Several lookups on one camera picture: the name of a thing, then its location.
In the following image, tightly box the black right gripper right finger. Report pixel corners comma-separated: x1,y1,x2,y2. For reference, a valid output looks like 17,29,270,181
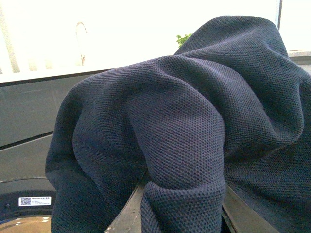
222,185,279,233

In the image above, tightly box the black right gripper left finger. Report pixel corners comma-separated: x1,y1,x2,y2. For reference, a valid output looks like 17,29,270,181
105,185,144,233

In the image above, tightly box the dark navy knit garment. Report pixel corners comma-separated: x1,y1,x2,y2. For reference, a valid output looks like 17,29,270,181
46,16,311,233

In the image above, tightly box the washing machine round door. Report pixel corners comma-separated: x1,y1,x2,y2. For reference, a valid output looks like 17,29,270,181
0,178,56,233

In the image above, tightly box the grey front-load washing machine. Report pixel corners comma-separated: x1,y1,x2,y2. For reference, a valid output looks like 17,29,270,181
0,72,116,233

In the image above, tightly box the white QR code label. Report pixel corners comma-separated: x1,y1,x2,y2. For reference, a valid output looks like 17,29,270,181
18,196,52,207

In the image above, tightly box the curved metal faucet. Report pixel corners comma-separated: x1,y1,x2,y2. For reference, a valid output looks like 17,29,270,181
75,21,88,65

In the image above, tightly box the green potted plant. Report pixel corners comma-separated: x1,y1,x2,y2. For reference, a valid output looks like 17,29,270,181
176,33,192,48

